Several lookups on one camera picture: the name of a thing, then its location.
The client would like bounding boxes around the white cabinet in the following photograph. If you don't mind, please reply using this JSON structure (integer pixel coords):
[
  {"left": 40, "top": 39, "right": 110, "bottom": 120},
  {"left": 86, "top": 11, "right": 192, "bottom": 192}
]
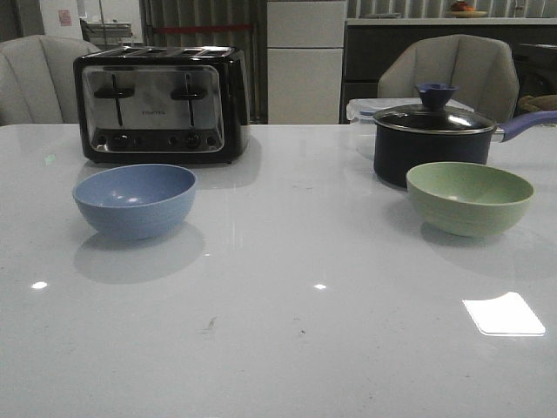
[{"left": 267, "top": 1, "right": 347, "bottom": 125}]

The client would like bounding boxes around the black and silver toaster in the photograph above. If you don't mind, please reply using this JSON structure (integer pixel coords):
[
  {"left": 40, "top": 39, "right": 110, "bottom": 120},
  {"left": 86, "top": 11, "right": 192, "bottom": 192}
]
[{"left": 73, "top": 46, "right": 250, "bottom": 164}]

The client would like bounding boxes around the dark blue saucepan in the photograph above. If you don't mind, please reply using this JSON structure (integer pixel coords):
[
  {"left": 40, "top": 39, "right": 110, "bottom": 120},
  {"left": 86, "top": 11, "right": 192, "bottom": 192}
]
[{"left": 373, "top": 111, "right": 556, "bottom": 187}]

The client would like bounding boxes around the clear plastic food container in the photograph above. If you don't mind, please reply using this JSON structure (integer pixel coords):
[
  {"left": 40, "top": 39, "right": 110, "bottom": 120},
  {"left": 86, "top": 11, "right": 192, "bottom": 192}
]
[{"left": 346, "top": 97, "right": 475, "bottom": 160}]

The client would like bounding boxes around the blue bowl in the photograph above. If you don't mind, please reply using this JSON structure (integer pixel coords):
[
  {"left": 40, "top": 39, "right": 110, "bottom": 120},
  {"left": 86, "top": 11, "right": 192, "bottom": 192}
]
[{"left": 72, "top": 164, "right": 197, "bottom": 240}]

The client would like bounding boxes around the beige chair right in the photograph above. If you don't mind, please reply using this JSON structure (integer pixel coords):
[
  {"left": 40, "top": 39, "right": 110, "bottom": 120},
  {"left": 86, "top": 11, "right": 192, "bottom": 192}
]
[{"left": 378, "top": 34, "right": 520, "bottom": 122}]

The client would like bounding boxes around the fruit bowl on counter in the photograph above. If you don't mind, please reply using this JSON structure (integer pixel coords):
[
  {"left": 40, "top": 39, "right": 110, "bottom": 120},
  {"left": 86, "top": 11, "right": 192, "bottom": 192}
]
[{"left": 447, "top": 1, "right": 487, "bottom": 18}]

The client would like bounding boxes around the glass pot lid blue knob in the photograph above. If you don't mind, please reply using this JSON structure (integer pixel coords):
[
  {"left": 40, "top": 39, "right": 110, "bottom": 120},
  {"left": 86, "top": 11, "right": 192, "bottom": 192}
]
[{"left": 373, "top": 83, "right": 495, "bottom": 134}]

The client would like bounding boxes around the green bowl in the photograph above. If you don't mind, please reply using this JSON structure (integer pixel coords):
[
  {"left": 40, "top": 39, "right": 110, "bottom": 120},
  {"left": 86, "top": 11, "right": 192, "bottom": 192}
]
[{"left": 406, "top": 161, "right": 534, "bottom": 238}]

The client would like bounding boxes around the beige chair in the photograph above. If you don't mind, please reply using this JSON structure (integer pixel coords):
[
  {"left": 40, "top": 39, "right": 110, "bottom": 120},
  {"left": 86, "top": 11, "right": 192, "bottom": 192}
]
[
  {"left": 1, "top": 35, "right": 99, "bottom": 126},
  {"left": 378, "top": 34, "right": 520, "bottom": 122}
]

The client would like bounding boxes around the beige chair left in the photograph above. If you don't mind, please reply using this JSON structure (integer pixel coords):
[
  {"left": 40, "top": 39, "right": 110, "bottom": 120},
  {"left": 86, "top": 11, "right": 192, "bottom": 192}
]
[{"left": 1, "top": 35, "right": 99, "bottom": 126}]

